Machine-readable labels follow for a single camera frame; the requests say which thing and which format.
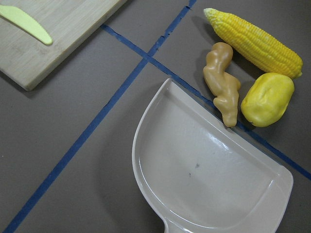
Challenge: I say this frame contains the tan toy ginger root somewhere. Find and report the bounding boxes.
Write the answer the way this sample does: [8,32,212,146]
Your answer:
[203,42,241,128]

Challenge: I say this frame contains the yellow toy potato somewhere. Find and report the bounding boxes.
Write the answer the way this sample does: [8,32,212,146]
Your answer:
[241,73,294,127]

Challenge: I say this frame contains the bamboo cutting board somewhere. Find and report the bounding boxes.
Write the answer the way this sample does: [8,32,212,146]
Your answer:
[0,0,125,91]

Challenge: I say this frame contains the yellow toy corn cob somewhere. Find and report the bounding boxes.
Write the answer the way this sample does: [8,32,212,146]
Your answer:
[203,8,303,79]

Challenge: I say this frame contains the beige plastic dustpan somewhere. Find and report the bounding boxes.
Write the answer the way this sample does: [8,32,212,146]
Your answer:
[132,79,293,233]

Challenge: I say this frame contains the yellow-green plastic knife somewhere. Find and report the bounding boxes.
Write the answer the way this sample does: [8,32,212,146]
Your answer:
[0,5,53,46]

